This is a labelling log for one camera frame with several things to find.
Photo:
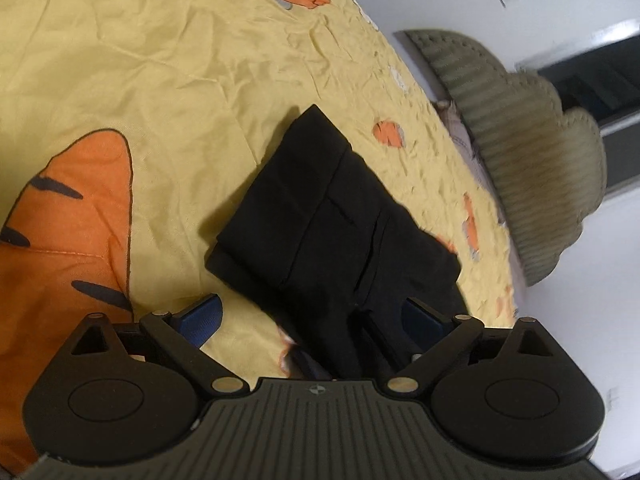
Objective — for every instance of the beige striped pillow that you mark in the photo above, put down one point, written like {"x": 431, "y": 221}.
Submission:
{"x": 468, "y": 150}

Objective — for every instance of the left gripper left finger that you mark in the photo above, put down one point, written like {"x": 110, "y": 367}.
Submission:
{"x": 120, "y": 392}

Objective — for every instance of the black pants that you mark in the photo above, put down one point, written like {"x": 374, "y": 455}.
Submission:
{"x": 321, "y": 246}

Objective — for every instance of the dark window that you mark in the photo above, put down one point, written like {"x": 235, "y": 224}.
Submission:
{"x": 600, "y": 73}

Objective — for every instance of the olive padded headboard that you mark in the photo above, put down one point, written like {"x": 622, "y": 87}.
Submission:
{"x": 547, "y": 164}

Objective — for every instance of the yellow carrot print bedsheet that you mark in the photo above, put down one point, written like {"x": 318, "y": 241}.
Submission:
{"x": 130, "y": 131}

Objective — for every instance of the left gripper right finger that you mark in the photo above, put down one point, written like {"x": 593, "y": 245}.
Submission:
{"x": 507, "y": 396}

